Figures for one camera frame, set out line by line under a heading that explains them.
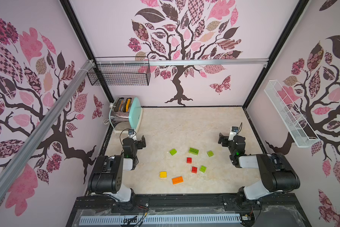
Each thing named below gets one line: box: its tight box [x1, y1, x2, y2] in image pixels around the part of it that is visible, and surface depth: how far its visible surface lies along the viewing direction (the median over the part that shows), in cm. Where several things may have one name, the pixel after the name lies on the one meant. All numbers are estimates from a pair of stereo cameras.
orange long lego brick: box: [171, 175, 184, 185], surface depth 83 cm
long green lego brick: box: [188, 147, 200, 156], surface depth 94 cm
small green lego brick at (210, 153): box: [206, 150, 214, 158], surface depth 94 cm
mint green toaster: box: [108, 95, 144, 134], surface depth 99 cm
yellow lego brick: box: [159, 171, 168, 178], surface depth 85 cm
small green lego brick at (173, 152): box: [169, 148, 178, 156], surface depth 97 cm
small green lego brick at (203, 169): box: [199, 165, 207, 174], surface depth 87 cm
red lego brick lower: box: [191, 166, 198, 174], surface depth 87 cm
